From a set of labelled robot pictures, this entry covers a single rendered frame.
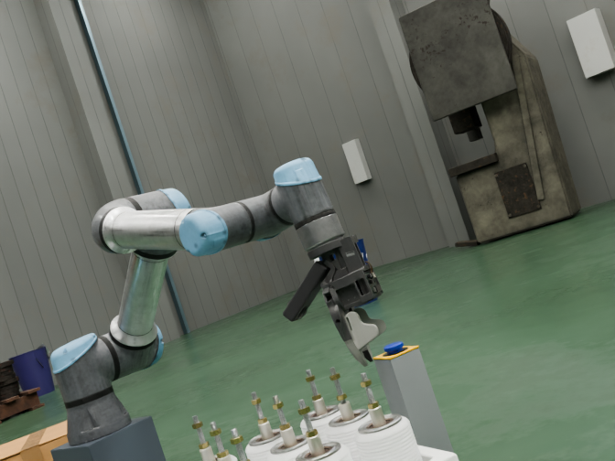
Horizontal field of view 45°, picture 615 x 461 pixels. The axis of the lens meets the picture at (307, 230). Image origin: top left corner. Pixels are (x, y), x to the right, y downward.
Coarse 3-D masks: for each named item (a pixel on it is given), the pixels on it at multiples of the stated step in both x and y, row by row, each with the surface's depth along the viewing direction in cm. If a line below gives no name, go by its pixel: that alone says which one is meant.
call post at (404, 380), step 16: (416, 352) 145; (384, 368) 146; (400, 368) 144; (416, 368) 145; (384, 384) 148; (400, 384) 143; (416, 384) 144; (400, 400) 144; (416, 400) 144; (432, 400) 145; (416, 416) 143; (432, 416) 145; (416, 432) 143; (432, 432) 144; (448, 448) 145
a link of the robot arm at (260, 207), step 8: (240, 200) 131; (248, 200) 131; (256, 200) 131; (264, 200) 131; (248, 208) 129; (256, 208) 130; (264, 208) 131; (272, 208) 130; (256, 216) 129; (264, 216) 130; (272, 216) 130; (256, 224) 129; (264, 224) 130; (272, 224) 131; (280, 224) 131; (288, 224) 131; (256, 232) 129; (264, 232) 131; (272, 232) 133; (280, 232) 138; (256, 240) 138; (264, 240) 138
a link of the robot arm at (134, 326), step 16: (160, 192) 163; (176, 192) 164; (144, 208) 157; (160, 208) 159; (176, 208) 161; (144, 256) 164; (160, 256) 165; (128, 272) 172; (144, 272) 168; (160, 272) 170; (128, 288) 173; (144, 288) 171; (160, 288) 175; (128, 304) 175; (144, 304) 174; (128, 320) 177; (144, 320) 178; (112, 336) 181; (128, 336) 180; (144, 336) 181; (160, 336) 189; (128, 352) 181; (144, 352) 183; (160, 352) 188; (128, 368) 183; (144, 368) 188
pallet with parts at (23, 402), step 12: (12, 360) 623; (0, 372) 614; (12, 372) 622; (0, 384) 613; (12, 384) 618; (0, 396) 614; (12, 396) 615; (24, 396) 619; (36, 396) 627; (0, 408) 602; (12, 408) 609; (24, 408) 616; (36, 408) 618
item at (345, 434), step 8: (368, 416) 131; (328, 424) 135; (352, 424) 129; (360, 424) 129; (328, 432) 131; (336, 432) 130; (344, 432) 129; (352, 432) 129; (336, 440) 130; (344, 440) 129; (352, 440) 129; (352, 448) 129; (352, 456) 129; (360, 456) 129
